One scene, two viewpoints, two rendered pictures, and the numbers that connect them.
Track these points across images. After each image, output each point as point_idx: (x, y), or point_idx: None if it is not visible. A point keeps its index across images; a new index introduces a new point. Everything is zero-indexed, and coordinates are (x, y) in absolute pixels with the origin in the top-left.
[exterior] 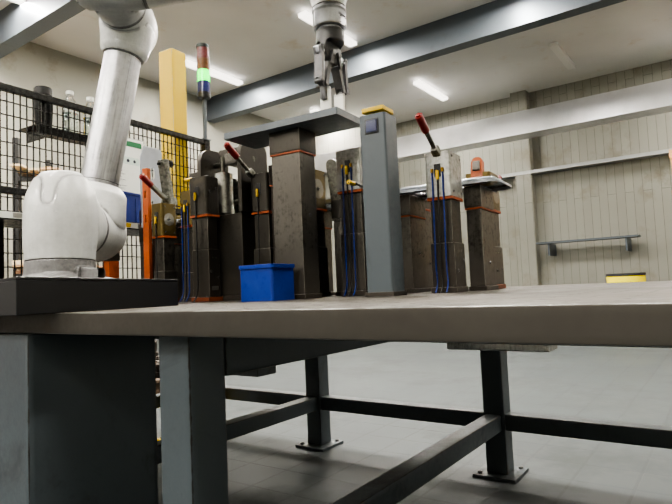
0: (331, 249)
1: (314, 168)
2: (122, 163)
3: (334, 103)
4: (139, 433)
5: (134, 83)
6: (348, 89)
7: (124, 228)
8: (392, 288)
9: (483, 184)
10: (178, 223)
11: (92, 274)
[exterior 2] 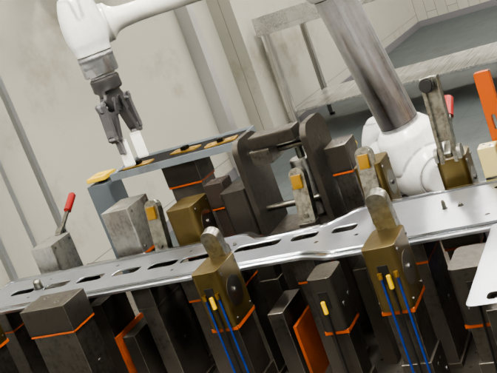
0: (203, 329)
1: (176, 200)
2: (371, 109)
3: (129, 146)
4: None
5: (328, 29)
6: (107, 138)
7: (397, 177)
8: None
9: (2, 297)
10: (483, 195)
11: None
